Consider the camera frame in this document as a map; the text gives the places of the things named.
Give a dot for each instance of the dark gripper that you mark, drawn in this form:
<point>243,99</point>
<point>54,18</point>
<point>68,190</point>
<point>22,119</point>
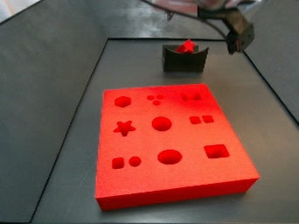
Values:
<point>240,31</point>

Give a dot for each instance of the red foam shape board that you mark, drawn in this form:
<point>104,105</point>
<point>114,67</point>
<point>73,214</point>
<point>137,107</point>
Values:
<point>166,148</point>

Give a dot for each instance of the red star-shaped bar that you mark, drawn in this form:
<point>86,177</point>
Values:
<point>185,47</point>

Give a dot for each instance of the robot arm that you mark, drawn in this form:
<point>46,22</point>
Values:
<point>208,11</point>

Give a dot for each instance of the black curved fixture block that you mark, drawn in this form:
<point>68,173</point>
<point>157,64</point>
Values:
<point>182,62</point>

